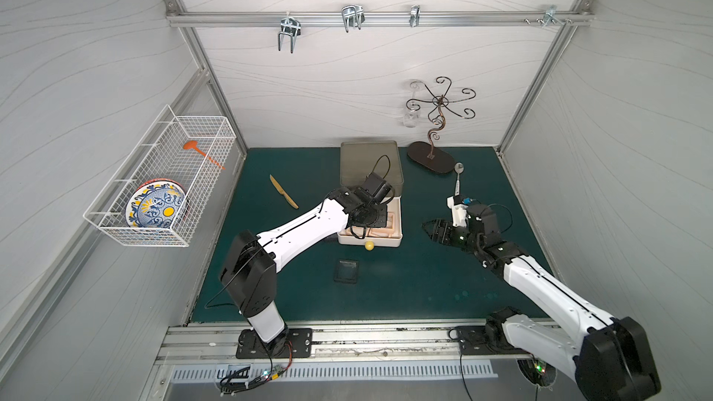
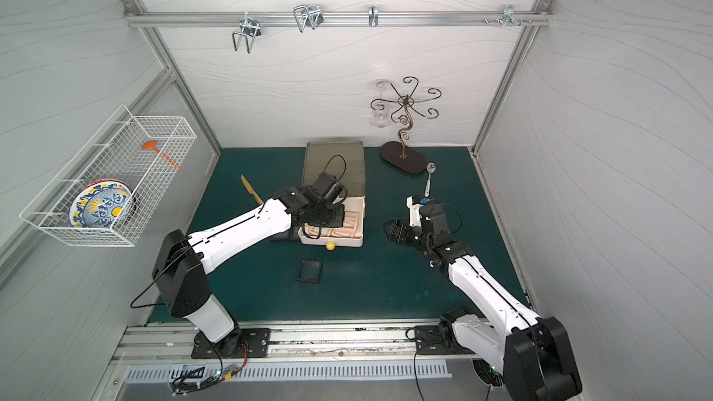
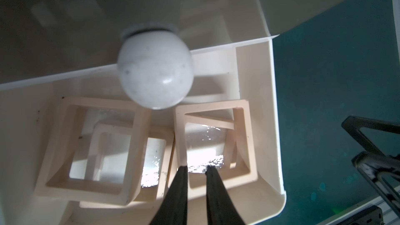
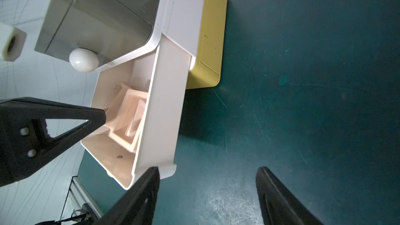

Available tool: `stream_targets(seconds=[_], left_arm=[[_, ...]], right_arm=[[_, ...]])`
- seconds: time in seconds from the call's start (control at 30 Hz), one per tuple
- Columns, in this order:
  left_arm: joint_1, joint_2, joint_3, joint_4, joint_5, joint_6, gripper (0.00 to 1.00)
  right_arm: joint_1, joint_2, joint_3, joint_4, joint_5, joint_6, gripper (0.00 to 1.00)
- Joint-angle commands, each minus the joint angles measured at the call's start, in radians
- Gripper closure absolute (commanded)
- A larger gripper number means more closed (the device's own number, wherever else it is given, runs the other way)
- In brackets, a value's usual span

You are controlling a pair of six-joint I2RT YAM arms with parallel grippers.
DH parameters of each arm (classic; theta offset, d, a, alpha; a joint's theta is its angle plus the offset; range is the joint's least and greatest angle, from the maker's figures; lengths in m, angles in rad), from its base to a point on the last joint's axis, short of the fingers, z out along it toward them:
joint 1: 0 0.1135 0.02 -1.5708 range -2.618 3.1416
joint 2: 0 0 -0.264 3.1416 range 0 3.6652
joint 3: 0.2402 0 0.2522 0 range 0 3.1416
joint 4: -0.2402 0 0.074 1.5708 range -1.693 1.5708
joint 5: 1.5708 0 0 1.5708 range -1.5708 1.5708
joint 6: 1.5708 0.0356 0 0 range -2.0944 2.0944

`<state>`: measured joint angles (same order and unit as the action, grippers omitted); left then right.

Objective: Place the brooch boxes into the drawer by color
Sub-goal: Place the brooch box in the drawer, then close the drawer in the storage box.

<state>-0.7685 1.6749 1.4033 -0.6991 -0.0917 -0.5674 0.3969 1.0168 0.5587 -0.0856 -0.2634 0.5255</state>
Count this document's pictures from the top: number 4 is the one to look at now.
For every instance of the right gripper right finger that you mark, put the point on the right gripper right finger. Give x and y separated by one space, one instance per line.
278 205

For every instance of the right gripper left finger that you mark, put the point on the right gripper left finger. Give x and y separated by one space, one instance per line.
137 206

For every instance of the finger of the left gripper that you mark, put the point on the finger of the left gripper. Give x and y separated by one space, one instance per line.
26 145

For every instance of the pink brooch box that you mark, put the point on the pink brooch box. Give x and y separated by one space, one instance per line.
129 120
114 103

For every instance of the three-tier drawer cabinet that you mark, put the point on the three-tier drawer cabinet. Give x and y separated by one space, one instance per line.
162 47

